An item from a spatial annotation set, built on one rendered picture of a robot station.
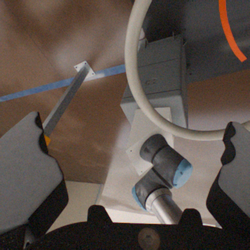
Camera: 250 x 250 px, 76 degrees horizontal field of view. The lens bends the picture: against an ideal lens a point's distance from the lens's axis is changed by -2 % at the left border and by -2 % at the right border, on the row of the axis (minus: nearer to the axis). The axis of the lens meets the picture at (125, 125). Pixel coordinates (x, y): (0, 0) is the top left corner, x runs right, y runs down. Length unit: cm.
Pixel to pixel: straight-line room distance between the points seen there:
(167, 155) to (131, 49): 64
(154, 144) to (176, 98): 30
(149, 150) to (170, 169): 17
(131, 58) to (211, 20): 136
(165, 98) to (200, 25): 87
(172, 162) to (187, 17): 122
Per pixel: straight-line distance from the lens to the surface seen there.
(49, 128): 156
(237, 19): 175
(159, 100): 103
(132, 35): 39
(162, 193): 86
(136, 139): 94
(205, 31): 173
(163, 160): 91
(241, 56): 191
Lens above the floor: 161
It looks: 37 degrees down
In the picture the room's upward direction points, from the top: 164 degrees counter-clockwise
